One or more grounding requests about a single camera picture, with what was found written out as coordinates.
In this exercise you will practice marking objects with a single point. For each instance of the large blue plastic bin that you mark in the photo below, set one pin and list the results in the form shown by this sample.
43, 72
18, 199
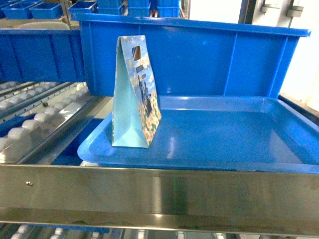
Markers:
190, 57

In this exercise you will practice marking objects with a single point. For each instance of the flower gift bag right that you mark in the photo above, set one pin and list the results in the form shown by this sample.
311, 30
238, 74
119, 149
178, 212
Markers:
136, 112

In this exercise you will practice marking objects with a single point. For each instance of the blue bin behind left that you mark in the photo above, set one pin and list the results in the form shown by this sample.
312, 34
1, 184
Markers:
41, 55

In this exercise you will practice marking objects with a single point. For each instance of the stainless steel shelf rack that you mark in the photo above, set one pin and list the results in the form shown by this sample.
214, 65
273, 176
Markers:
43, 181

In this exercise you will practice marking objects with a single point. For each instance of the blue plastic tray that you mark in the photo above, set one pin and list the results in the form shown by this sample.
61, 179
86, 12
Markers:
216, 133

